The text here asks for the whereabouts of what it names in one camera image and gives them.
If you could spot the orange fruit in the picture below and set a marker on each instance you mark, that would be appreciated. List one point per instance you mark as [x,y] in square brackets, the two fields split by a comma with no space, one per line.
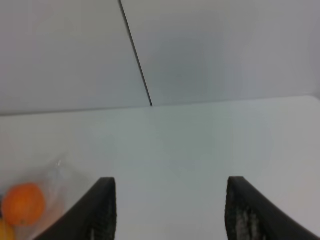
[23,204]

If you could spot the yellow pear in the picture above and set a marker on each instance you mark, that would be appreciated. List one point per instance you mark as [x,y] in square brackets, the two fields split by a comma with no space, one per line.
[7,232]

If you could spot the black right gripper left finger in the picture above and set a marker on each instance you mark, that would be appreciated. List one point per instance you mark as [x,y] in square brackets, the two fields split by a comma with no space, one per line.
[93,217]

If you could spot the clear zip bag blue seal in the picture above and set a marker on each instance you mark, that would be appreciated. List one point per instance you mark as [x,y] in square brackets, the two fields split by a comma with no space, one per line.
[61,185]

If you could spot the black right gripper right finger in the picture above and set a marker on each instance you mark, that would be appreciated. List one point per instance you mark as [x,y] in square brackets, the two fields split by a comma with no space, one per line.
[249,215]

